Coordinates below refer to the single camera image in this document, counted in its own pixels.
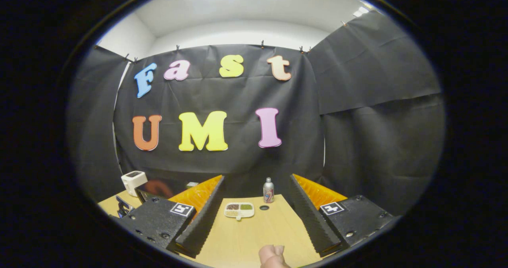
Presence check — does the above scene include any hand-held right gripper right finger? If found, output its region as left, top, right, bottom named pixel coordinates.
left=287, top=174, right=399, bottom=258

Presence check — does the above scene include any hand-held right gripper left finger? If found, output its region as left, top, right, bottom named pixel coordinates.
left=112, top=175, right=229, bottom=259

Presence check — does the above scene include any black electric oven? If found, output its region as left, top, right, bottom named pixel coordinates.
left=134, top=179, right=200, bottom=204

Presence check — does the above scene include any white toaster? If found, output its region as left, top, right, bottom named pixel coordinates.
left=121, top=171, right=148, bottom=197

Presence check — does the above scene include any white divided dish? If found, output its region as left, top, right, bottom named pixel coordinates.
left=224, top=202, right=255, bottom=221

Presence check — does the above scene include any silver bottle with red label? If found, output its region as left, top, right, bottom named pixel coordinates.
left=263, top=177, right=275, bottom=204

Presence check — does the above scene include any black backdrop cloth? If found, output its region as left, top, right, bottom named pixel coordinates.
left=67, top=9, right=447, bottom=217

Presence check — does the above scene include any row of black cloth clips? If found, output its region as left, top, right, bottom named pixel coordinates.
left=95, top=20, right=346, bottom=63

